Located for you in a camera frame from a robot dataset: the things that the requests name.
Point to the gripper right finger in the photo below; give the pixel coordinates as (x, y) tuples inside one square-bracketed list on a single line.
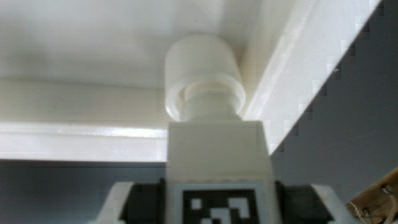
[(309, 205)]

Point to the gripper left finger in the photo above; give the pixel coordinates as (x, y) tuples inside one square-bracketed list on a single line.
[(133, 205)]

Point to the white table leg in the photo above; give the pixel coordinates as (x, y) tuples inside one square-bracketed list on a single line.
[(220, 187)]

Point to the white square tabletop tray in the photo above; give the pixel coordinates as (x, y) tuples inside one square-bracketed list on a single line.
[(82, 55)]

